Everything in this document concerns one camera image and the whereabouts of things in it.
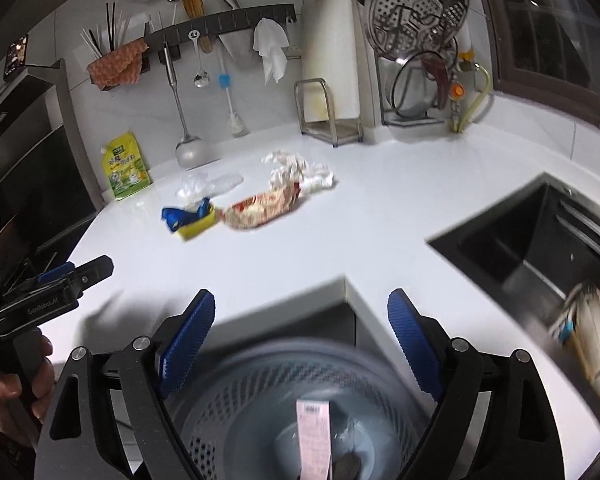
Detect yellow gas hose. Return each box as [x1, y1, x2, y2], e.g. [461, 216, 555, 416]
[457, 62, 493, 133]

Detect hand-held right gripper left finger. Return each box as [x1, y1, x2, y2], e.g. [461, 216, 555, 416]
[32, 288, 217, 480]

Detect grey perforated waste basket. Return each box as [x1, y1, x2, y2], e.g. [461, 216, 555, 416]
[155, 336, 433, 480]

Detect white cutting board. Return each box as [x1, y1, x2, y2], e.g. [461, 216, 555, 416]
[300, 0, 368, 133]

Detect yellow plastic tray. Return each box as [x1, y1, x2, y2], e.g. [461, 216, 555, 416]
[179, 210, 220, 242]

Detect glass pot lid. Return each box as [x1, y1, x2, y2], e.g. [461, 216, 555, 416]
[392, 50, 453, 113]

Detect gas valve with orange knob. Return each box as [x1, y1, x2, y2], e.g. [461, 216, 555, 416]
[447, 25, 476, 133]

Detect wooden utensil handle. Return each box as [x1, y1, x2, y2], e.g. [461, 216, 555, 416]
[181, 0, 216, 54]

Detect black kitchen sink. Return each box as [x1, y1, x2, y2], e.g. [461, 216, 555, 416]
[427, 172, 600, 411]

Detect blue and yellow packet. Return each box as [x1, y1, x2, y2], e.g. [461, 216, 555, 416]
[161, 197, 213, 235]

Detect orange checkered dishcloth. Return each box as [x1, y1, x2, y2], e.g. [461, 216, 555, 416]
[86, 39, 150, 90]

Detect steel ladle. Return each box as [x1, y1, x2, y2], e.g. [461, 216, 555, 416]
[161, 42, 216, 168]

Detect black kitchen appliance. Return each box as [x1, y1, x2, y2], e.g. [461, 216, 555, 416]
[0, 57, 98, 311]

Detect small metal ladle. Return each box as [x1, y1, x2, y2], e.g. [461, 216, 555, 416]
[189, 30, 211, 88]

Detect blue silicone brush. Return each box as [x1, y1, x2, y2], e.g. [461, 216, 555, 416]
[217, 55, 249, 137]

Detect perforated metal steamer tray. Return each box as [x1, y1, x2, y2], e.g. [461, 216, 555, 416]
[364, 0, 470, 56]

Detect clear plastic bag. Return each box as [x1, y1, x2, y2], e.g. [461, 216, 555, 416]
[176, 170, 244, 200]

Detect white hanging rag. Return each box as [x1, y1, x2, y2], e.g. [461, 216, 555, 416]
[252, 17, 289, 85]

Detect dark framed window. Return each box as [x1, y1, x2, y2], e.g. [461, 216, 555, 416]
[472, 0, 600, 126]

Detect yellow seasoning pouch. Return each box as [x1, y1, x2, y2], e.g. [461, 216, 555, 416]
[101, 131, 154, 202]

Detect bundle of chopsticks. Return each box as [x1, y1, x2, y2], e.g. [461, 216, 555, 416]
[80, 2, 153, 58]

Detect clear plastic cup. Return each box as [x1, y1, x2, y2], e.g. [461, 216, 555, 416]
[332, 417, 366, 453]

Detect red patterned snack wrapper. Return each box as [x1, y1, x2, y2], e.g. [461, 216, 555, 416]
[220, 181, 305, 231]

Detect small black phone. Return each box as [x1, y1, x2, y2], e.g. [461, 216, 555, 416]
[3, 34, 30, 81]

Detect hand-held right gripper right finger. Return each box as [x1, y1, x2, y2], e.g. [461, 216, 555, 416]
[387, 288, 566, 480]

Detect dark wall utensil rail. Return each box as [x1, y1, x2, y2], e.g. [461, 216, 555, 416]
[100, 3, 297, 92]

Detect person's left hand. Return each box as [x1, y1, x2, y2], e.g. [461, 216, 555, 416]
[0, 332, 55, 433]

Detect metal lid rack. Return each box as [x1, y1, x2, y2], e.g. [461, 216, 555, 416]
[375, 45, 453, 128]

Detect white dishes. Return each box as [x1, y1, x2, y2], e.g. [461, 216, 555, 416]
[547, 282, 600, 406]

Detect white tissue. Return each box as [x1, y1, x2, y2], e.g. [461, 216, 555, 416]
[261, 149, 336, 196]

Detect long pink paper box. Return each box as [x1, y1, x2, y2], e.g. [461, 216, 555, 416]
[295, 400, 333, 480]

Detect dark red handle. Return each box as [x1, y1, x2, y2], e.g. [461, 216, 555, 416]
[420, 55, 453, 108]

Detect metal cleaver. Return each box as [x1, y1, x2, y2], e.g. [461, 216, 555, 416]
[215, 0, 261, 66]

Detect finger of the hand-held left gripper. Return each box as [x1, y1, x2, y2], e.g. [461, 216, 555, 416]
[35, 261, 78, 286]
[72, 255, 115, 288]

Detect metal cutting board holder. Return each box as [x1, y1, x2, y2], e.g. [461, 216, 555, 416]
[294, 77, 366, 145]

